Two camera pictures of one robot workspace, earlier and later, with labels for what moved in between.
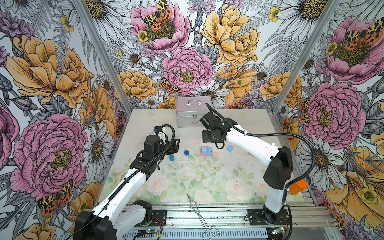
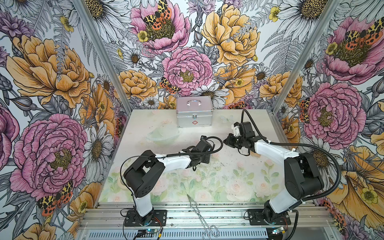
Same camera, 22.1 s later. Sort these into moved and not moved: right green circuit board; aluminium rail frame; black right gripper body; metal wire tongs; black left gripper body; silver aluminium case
Moved: black right gripper body; black left gripper body
Not moved: aluminium rail frame; metal wire tongs; right green circuit board; silver aluminium case
